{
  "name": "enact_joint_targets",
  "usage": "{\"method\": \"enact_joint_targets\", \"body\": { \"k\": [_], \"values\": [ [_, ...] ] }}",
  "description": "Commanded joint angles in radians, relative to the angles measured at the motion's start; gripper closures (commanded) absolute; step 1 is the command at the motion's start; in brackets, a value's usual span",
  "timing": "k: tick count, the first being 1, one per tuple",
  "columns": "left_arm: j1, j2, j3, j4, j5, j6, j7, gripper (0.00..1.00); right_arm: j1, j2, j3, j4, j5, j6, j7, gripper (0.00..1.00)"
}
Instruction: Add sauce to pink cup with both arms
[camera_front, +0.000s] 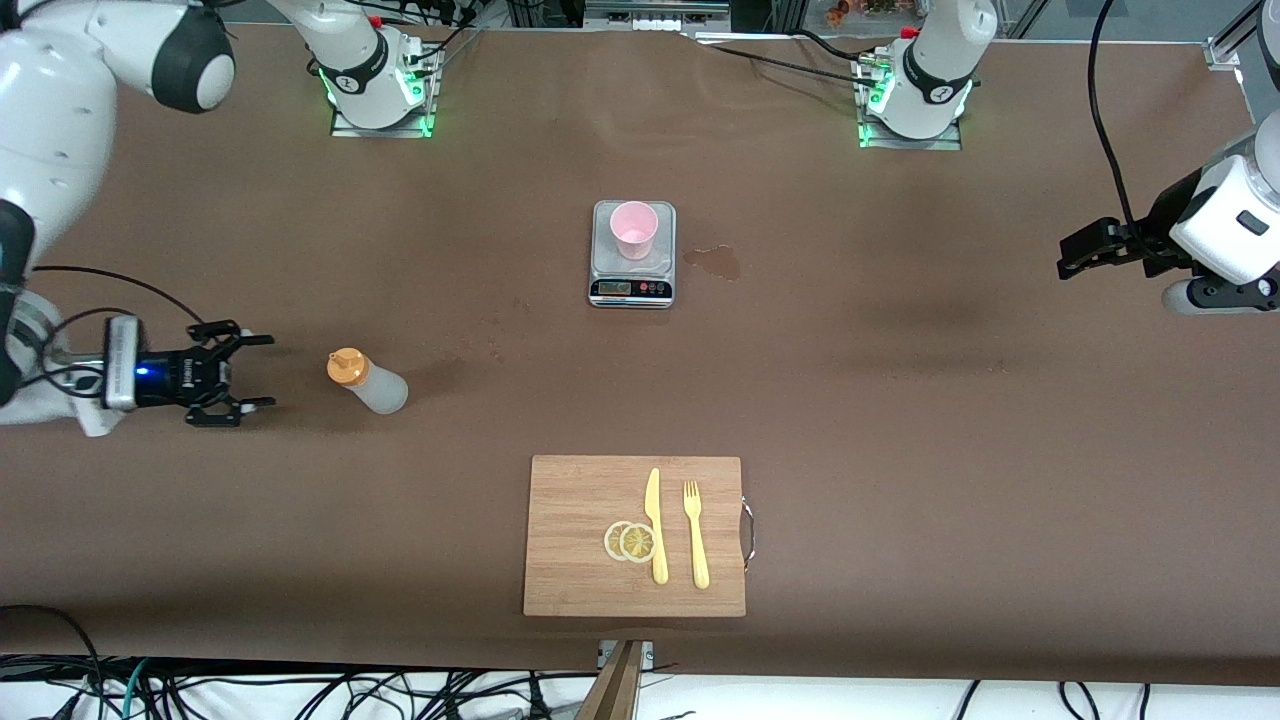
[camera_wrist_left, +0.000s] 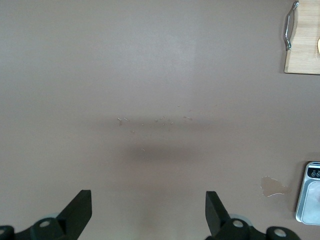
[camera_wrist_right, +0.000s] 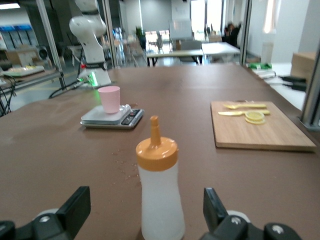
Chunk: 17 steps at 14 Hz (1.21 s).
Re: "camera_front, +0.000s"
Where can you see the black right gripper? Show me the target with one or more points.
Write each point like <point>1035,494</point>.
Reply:
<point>172,376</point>

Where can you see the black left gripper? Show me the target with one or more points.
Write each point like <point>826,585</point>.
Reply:
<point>1153,236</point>

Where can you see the translucent sauce bottle orange cap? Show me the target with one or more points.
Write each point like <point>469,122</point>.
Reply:
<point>385,392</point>

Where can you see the pink plastic cup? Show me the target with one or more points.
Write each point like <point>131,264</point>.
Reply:
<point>634,235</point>

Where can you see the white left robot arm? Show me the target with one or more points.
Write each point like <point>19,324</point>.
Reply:
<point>935,70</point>

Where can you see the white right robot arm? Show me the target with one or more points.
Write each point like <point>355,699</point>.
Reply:
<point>50,120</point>

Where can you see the brown table cover sheet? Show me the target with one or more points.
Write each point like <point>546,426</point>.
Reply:
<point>900,450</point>

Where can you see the bamboo cutting board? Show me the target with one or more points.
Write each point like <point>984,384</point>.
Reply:
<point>570,500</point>

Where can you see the liquid spill puddle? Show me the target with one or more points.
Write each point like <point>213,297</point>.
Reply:
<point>718,262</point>

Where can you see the silver digital kitchen scale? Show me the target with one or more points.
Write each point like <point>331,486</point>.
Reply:
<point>630,290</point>

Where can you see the lemon slice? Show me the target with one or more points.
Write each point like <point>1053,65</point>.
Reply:
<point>637,543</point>
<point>611,541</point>

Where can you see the yellow plastic knife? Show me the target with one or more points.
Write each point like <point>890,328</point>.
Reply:
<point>659,560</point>

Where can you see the white power strip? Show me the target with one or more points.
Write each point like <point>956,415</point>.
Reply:
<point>657,25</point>

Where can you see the yellow plastic fork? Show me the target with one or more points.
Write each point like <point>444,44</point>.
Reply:
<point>700,560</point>

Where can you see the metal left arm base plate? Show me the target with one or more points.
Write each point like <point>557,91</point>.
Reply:
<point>950,143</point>

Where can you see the metal table corner bracket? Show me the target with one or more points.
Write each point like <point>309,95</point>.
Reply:
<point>1220,55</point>

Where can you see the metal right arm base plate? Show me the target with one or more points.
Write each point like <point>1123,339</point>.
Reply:
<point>345,130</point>

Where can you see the metal table edge bracket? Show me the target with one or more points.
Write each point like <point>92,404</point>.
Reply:
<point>604,655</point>

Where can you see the wooden post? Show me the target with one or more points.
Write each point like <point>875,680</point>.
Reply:
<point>615,690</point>

